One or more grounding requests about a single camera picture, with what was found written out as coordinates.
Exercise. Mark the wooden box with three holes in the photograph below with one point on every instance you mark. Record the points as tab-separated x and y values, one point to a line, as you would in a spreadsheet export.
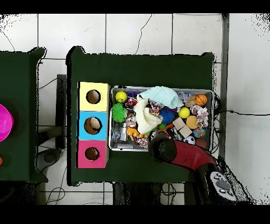
93	122

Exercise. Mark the mint green waffle cloth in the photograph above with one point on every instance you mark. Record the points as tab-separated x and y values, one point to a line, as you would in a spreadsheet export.
166	96

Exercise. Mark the green fuzzy toy with eyes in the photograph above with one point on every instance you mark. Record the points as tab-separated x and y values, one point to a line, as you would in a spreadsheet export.
119	113

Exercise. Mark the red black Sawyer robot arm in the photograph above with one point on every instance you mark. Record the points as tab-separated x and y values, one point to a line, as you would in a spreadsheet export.
190	154

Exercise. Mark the pink round disc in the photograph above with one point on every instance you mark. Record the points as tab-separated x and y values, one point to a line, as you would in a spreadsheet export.
4	122

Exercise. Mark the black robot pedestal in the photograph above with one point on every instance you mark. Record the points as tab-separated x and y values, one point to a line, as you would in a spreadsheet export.
135	195

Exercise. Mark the small orange basketball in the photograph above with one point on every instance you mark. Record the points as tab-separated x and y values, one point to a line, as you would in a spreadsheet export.
201	99

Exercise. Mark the small globe print ball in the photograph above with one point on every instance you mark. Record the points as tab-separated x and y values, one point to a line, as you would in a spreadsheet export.
199	132

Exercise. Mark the blue spiky ball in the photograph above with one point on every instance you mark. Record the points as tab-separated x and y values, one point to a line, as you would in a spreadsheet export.
167	115

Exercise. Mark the yellow smiley ball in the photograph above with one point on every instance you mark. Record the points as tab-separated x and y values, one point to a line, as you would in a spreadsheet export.
121	96

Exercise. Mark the black stand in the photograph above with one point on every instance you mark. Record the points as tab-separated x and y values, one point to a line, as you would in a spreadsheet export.
61	110

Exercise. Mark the orange toy building block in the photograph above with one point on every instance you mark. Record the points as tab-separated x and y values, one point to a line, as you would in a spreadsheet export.
134	132

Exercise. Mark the small black white soccer ball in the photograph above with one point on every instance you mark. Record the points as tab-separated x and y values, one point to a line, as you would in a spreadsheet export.
190	139

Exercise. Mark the grey vertical pole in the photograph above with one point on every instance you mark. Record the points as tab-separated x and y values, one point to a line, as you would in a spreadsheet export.
223	63

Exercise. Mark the dark green table cloth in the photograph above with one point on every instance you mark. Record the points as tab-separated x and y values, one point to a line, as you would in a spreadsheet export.
139	69

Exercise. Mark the cream waffle cloth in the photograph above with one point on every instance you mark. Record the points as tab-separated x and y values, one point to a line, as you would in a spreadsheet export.
144	118

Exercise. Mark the plain wooden block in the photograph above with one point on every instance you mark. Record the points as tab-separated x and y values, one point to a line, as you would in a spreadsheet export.
179	123
185	131

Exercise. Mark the dark green side table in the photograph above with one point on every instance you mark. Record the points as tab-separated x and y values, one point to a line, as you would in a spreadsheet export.
25	110

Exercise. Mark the clear shallow mesh bin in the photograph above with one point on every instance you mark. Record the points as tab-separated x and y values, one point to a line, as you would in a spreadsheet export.
118	146

